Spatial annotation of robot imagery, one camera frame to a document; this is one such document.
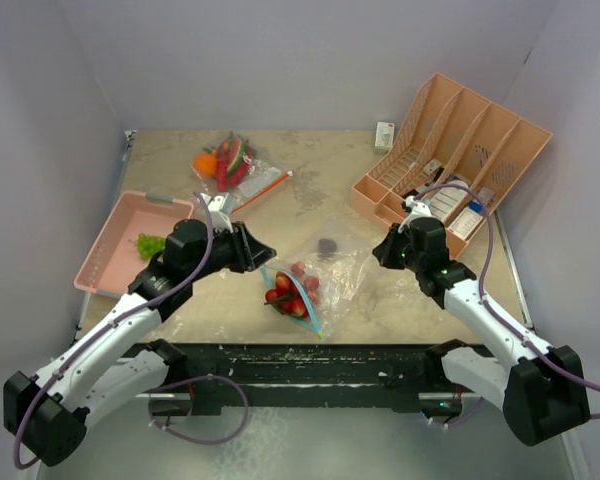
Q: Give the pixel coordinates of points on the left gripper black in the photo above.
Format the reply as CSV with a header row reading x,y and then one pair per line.
x,y
248,252

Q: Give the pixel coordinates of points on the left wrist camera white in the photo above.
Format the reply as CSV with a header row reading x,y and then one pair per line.
x,y
220,208

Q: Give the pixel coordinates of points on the orange desk organizer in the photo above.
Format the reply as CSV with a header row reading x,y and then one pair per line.
x,y
457,149

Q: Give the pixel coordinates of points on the pink plastic basket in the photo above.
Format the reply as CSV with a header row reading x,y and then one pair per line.
x,y
114,260

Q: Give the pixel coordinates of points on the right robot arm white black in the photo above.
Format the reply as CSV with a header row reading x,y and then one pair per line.
x,y
535,385

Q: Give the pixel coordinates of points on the white medicine box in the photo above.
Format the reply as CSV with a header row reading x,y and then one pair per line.
x,y
465,223

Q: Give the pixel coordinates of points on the zip bag with fake fruit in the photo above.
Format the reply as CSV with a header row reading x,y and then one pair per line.
x,y
340,276

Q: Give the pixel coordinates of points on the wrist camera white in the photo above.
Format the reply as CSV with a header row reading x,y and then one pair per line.
x,y
416,208
220,208

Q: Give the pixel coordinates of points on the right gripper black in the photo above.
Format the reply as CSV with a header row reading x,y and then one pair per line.
x,y
385,251

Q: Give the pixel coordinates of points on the red fake strawberry bunch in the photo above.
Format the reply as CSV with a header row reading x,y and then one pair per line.
x,y
294,291

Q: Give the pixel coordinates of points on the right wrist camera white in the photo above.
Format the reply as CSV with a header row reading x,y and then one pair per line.
x,y
416,208

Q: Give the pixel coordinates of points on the dark purple fake plum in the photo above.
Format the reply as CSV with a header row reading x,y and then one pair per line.
x,y
326,248

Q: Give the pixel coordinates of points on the zip bag with orange watermelon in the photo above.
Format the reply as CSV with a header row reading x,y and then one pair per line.
x,y
234,164

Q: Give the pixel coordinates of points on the small white green box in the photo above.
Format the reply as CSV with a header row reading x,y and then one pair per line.
x,y
384,136

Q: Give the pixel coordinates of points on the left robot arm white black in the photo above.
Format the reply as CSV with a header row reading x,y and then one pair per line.
x,y
51,412

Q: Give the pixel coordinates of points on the green fake grape bunch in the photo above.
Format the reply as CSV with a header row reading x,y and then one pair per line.
x,y
148,245

